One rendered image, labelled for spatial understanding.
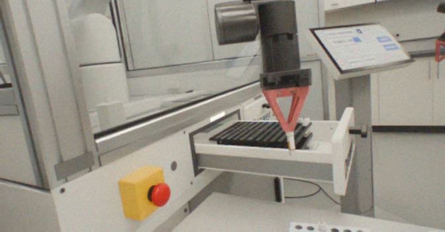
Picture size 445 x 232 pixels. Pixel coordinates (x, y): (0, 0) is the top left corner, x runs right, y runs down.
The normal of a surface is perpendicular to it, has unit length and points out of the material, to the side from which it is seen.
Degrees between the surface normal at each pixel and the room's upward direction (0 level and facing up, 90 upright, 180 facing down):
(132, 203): 90
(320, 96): 90
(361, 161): 90
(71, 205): 90
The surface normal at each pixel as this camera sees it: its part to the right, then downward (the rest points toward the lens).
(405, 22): -0.44, 0.21
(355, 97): 0.39, 0.11
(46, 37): 0.86, -0.02
